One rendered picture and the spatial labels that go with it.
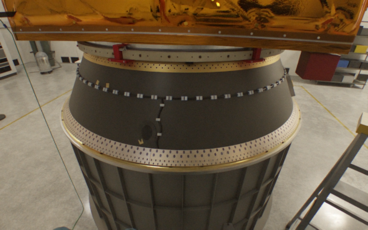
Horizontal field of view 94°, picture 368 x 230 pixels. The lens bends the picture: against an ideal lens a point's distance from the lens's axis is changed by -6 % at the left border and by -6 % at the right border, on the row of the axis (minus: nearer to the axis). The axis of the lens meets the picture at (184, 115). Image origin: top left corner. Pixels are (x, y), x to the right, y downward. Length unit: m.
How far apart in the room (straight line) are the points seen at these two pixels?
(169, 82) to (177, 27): 0.29
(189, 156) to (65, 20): 1.04
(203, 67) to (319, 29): 0.56
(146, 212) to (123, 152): 0.53
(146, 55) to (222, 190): 0.93
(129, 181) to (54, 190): 1.70
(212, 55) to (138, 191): 0.93
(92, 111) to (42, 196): 1.76
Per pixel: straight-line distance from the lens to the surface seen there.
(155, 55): 0.99
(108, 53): 1.14
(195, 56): 0.97
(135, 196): 1.35
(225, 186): 1.25
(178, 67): 1.01
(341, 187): 1.12
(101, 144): 1.19
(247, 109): 1.12
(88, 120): 1.30
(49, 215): 2.61
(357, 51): 7.27
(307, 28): 1.07
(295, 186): 2.82
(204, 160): 1.02
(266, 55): 1.22
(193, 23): 1.01
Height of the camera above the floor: 1.89
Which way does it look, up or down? 30 degrees down
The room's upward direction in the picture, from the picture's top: 1 degrees clockwise
